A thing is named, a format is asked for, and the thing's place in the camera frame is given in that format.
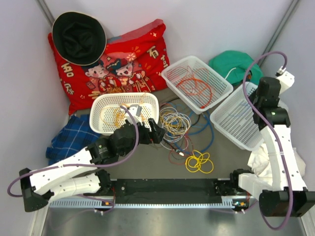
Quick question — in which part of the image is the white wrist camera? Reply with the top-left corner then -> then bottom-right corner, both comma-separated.
125,104 -> 144,123
276,68 -> 295,94

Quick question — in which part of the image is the black thin wire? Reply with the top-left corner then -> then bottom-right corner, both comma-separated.
152,97 -> 205,153

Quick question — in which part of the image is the orange thin wire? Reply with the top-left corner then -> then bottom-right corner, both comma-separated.
177,78 -> 210,96

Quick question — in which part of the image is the blue ethernet cable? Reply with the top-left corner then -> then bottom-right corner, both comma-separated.
169,103 -> 215,155

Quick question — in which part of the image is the green cloth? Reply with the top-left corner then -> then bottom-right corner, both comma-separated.
208,50 -> 253,86

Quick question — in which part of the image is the black round hat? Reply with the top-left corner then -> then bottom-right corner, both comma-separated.
52,11 -> 107,66

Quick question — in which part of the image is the white rectangular basket right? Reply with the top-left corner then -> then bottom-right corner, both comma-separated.
210,86 -> 263,151

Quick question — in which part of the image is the white grey wire coil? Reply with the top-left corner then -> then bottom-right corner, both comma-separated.
158,105 -> 192,148

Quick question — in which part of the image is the white rectangular basket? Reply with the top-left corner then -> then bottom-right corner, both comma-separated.
161,56 -> 233,114
210,86 -> 263,151

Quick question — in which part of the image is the red printed pillow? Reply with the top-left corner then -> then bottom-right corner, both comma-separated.
48,19 -> 169,115

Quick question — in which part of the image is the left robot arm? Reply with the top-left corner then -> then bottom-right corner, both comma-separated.
19,118 -> 165,212

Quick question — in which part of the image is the orange cable in basket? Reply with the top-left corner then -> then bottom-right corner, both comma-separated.
99,92 -> 151,131

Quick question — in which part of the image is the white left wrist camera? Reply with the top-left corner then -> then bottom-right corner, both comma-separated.
125,104 -> 144,123

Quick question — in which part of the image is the thick red ethernet cable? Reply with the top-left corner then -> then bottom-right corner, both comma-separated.
176,78 -> 214,109

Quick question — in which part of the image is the white basket with rounded corners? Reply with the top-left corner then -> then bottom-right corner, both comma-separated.
89,92 -> 159,135

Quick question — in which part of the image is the white cloth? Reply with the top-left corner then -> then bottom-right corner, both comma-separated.
248,143 -> 306,184

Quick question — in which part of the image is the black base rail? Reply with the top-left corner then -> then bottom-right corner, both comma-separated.
113,178 -> 222,204

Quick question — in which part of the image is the white rectangular basket centre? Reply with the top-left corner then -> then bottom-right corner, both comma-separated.
161,56 -> 233,114

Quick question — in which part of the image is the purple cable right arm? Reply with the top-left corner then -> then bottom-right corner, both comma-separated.
242,51 -> 295,231

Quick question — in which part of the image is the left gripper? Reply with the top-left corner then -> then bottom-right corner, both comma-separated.
120,118 -> 166,157

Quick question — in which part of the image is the white slotted cable duct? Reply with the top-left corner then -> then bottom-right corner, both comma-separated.
49,198 -> 249,209

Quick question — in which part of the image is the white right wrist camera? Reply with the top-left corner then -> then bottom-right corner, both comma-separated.
276,68 -> 295,94

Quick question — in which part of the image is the blue plaid cloth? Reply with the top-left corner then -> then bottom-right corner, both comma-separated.
46,115 -> 100,165

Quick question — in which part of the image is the yellow thin cable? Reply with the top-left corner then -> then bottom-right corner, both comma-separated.
185,149 -> 215,174

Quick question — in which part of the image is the thin red wire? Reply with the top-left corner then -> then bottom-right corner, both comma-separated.
167,63 -> 200,168

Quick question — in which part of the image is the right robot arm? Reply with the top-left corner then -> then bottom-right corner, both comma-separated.
229,77 -> 315,217

